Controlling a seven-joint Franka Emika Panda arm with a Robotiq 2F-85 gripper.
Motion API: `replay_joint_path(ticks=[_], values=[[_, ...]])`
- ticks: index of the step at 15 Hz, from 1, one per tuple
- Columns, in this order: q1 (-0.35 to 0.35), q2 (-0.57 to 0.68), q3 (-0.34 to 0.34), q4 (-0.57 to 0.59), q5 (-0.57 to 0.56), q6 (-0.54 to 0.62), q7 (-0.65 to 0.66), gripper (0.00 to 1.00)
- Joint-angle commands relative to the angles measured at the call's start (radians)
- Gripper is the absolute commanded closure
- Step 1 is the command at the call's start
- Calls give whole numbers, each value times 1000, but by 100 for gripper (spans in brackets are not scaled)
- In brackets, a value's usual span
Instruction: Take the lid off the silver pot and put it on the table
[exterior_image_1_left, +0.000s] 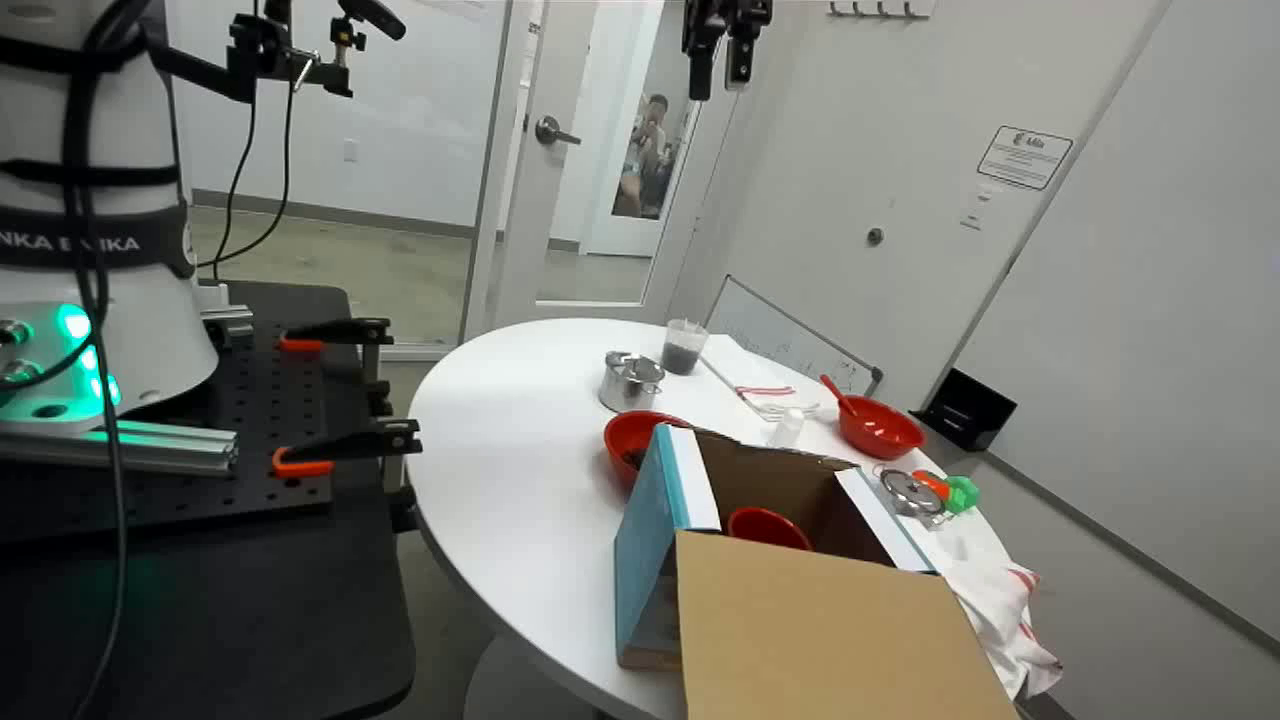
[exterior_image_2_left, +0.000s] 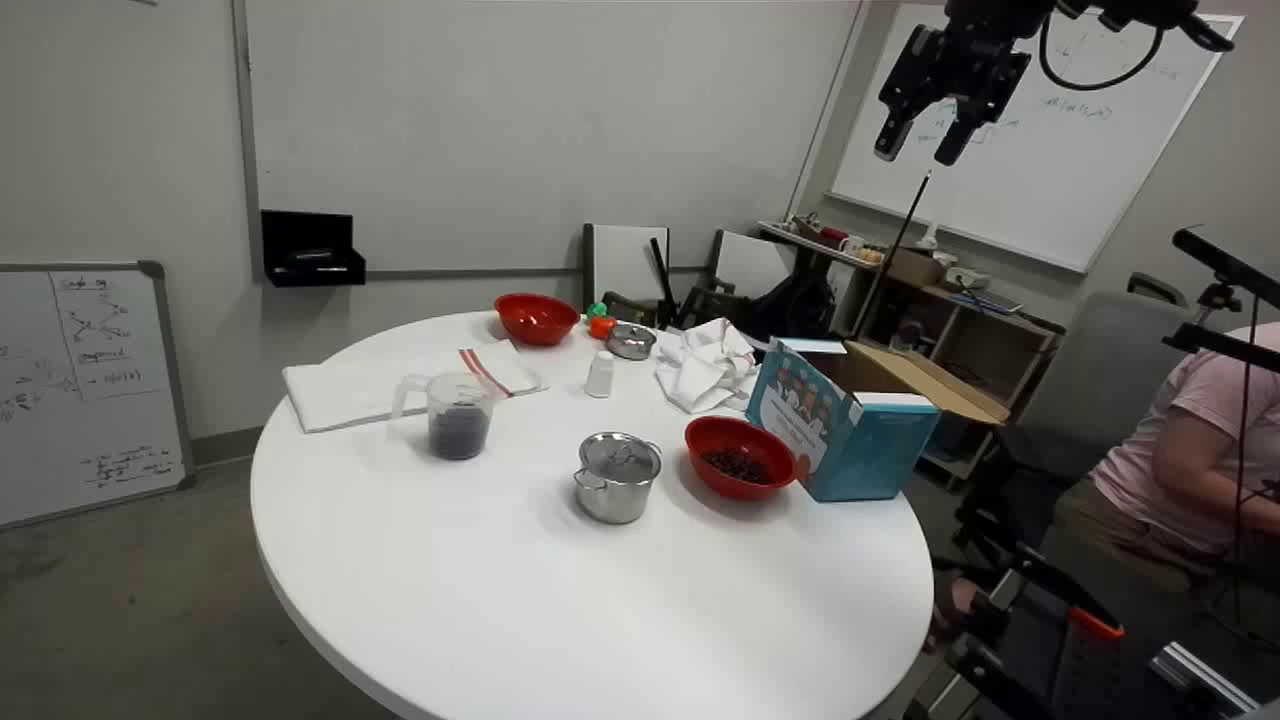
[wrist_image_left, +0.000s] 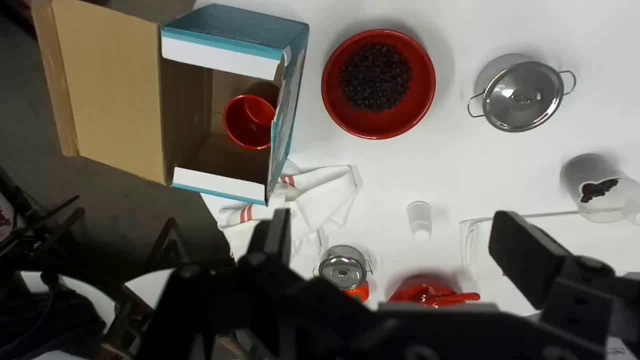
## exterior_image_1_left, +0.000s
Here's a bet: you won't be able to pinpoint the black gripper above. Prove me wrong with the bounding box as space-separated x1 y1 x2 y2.
682 0 781 102

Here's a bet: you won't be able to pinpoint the silver pot lid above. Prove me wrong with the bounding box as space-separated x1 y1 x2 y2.
602 348 670 386

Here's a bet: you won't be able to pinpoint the small silver pot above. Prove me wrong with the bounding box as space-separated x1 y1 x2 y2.
591 348 670 417

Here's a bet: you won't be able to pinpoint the photo poster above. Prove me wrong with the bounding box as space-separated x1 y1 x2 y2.
610 86 698 225

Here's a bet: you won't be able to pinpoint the white door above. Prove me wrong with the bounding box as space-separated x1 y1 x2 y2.
456 0 610 348

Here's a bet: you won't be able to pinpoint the leaning white board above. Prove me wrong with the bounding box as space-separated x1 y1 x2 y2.
699 271 889 398

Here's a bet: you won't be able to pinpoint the clear cup with dark contents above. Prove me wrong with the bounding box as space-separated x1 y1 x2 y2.
659 315 708 378

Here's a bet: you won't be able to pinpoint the black box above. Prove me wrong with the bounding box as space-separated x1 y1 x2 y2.
918 364 1021 456

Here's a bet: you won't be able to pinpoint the red cup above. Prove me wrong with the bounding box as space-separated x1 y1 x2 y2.
723 498 816 554

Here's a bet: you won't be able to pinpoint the round silver metal strainer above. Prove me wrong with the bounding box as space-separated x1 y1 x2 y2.
876 465 945 525

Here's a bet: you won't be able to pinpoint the small green toy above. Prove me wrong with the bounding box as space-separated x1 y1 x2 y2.
939 471 983 521

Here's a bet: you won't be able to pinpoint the black perforated breadboard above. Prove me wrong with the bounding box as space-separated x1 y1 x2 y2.
0 276 408 545

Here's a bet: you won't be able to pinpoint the cardboard box with teal flap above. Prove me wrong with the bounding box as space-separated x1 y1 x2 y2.
610 421 1026 720

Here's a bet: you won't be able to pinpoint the white cloth with red stripes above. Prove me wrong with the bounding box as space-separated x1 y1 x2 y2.
692 332 1073 703

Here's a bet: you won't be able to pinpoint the black robot stand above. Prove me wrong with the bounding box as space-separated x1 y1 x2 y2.
0 276 420 720

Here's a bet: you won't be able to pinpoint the white wall hooks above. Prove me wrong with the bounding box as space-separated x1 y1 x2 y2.
826 0 939 24

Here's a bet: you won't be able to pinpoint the metal door handle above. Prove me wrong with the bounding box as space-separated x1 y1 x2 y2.
533 111 588 152

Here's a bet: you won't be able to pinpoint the white wall sign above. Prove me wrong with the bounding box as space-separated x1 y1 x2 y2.
972 120 1081 195

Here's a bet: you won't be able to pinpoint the red bowl with handle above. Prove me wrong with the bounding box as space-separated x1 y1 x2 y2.
816 372 928 465

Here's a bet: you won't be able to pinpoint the black camera on mount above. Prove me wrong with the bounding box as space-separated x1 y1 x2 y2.
145 0 413 102

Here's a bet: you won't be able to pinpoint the black clamp with orange handle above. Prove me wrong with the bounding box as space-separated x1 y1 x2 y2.
277 315 399 386
268 417 428 489

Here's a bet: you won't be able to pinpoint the thin black camera cable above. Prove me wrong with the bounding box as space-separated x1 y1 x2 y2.
195 52 320 289

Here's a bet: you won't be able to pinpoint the aluminium rail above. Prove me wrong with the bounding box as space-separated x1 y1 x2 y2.
0 417 244 485

